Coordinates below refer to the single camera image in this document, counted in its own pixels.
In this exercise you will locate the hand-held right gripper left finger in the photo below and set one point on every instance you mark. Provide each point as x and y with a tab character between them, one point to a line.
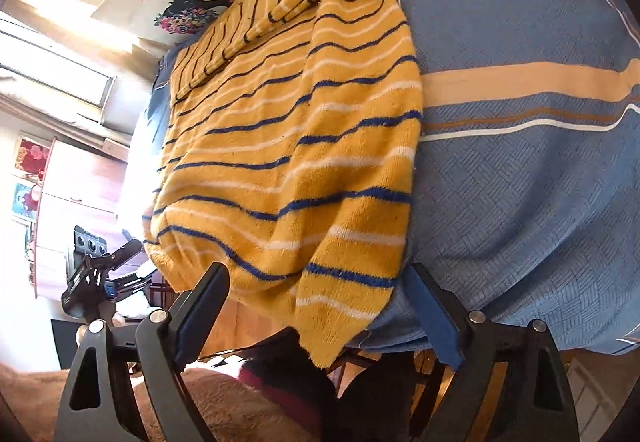
200	317

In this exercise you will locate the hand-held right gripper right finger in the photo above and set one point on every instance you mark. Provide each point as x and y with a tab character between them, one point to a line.
432	317

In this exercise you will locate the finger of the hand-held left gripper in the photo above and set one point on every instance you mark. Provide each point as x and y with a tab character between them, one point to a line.
132	279
127	252

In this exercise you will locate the yellow striped knit sweater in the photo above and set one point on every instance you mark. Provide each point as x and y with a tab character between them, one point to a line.
300	146

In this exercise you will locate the wooden cabinet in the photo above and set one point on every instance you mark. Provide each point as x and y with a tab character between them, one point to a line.
80	187

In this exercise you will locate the brown fuzzy blanket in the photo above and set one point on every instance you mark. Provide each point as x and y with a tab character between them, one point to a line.
225	407

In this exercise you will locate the dark cloth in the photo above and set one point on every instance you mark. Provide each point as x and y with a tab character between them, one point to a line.
300	387

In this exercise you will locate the blue checked bed sheet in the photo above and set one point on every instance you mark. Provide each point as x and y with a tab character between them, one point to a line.
500	171

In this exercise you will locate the window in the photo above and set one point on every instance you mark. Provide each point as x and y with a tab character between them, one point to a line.
55	66

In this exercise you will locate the blue wall picture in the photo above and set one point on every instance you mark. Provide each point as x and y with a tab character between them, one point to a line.
25	204

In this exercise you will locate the flower wall picture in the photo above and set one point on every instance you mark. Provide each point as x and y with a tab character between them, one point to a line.
30	156

